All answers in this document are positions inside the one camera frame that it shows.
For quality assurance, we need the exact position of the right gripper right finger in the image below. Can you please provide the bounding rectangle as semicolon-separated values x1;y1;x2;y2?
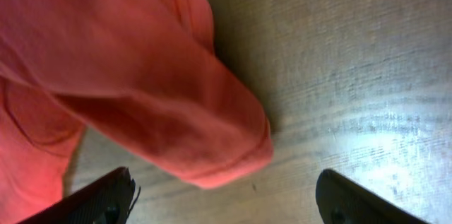
315;169;427;224

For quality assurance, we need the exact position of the orange FRAM t-shirt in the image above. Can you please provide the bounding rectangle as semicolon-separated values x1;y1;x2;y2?
1;0;273;223

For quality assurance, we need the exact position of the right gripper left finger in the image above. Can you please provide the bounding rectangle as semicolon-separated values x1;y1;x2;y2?
19;167;141;224

